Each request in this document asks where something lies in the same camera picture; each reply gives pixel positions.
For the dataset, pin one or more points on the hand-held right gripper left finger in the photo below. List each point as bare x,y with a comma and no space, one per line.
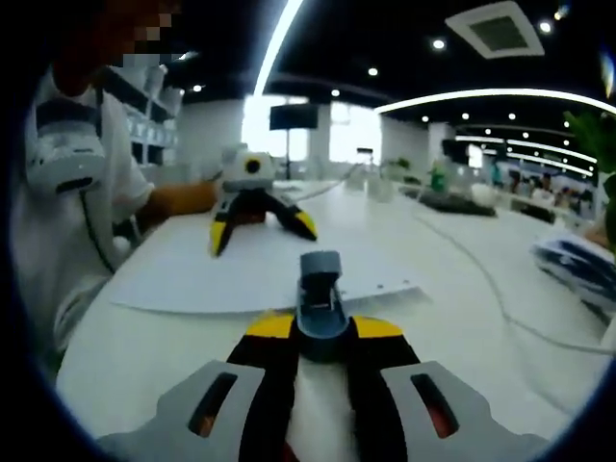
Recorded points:
212,404

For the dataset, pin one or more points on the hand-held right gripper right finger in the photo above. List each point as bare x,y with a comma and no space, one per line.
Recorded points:
414,409

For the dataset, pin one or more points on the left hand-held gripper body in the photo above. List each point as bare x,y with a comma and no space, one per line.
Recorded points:
233,173

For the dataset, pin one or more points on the white paper sheet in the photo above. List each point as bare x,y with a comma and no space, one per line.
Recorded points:
192,279

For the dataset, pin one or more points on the black display screen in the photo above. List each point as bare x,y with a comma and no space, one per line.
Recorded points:
293,117

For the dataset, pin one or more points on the clear plastic holder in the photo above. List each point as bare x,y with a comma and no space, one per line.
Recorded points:
381,190

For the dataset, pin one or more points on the white shelf unit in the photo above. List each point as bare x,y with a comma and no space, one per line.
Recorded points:
154,110

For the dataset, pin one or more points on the small green plant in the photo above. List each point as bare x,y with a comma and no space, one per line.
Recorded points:
399,163

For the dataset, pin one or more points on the curved ceiling light strip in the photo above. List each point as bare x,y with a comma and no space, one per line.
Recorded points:
274,50
481,92

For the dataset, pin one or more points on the green bottle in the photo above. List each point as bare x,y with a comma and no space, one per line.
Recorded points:
438,178

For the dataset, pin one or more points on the person in white shirt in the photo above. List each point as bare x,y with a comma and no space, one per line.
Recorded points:
58,250

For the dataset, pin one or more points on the white grey chest device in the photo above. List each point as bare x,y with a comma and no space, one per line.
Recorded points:
67,154

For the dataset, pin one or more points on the dark grey tray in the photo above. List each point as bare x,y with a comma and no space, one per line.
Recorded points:
457,204

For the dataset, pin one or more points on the white rounded object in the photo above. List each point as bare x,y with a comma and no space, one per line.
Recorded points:
483,193

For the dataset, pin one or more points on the person's head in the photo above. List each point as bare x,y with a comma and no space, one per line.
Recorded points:
86,43

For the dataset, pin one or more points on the stack of blue white booklets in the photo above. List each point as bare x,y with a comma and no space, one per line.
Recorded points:
572,264

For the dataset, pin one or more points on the white ceiling air vent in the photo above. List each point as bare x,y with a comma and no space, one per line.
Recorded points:
495,29

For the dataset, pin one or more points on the green potted plant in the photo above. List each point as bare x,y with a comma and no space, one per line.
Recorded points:
601,139

